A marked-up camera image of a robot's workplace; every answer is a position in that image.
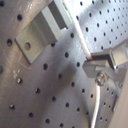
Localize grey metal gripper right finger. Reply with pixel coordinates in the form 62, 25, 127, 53
92, 43, 128, 62

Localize grey metal cable clip bracket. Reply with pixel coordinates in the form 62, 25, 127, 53
15, 0, 72, 64

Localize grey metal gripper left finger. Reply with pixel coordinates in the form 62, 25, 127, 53
82, 59, 118, 87

